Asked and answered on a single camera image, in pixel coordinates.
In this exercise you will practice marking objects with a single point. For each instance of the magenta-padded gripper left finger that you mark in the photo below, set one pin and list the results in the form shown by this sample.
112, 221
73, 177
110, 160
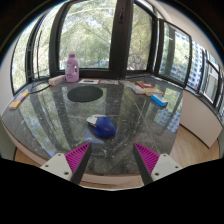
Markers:
58, 165

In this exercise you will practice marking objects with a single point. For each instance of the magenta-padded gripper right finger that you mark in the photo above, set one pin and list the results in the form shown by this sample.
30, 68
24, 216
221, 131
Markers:
165, 165

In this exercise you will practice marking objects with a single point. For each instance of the blue and white computer mouse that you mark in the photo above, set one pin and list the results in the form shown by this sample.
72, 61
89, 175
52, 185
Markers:
103, 126

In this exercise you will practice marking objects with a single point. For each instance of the dark round mouse pad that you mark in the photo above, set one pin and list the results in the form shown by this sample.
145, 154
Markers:
85, 94

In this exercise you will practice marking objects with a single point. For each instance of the blue box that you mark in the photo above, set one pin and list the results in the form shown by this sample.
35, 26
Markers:
159, 100

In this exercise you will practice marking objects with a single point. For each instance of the beige book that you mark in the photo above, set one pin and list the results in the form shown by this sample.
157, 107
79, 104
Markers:
154, 91

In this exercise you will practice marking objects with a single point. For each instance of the yellow and purple box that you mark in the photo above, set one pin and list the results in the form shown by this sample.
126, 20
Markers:
18, 100

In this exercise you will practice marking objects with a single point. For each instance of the white book with blue stripe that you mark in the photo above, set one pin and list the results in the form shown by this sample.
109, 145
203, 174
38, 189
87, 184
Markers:
137, 89

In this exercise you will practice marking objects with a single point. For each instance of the red book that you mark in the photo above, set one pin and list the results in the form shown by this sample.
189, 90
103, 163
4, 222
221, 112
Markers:
144, 84

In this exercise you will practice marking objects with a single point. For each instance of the white and orange carton box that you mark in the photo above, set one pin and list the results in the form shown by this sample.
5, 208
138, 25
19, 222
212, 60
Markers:
56, 80

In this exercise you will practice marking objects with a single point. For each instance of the purple detergent bottle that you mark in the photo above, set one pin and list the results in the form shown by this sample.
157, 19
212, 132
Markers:
72, 70

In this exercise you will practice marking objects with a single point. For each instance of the colourful thin pamphlet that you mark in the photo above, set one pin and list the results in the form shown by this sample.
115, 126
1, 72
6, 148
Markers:
109, 81

